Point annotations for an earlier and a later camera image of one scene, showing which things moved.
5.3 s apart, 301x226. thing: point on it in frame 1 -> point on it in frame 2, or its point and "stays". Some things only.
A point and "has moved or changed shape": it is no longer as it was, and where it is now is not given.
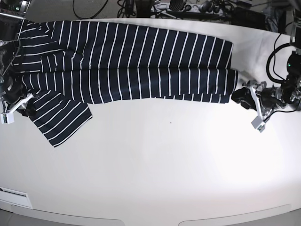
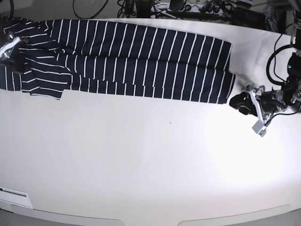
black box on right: [249, 17] stays
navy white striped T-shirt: [59, 66] has moved or changed shape
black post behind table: [143, 8] stays
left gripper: [13, 93] -> [20, 63]
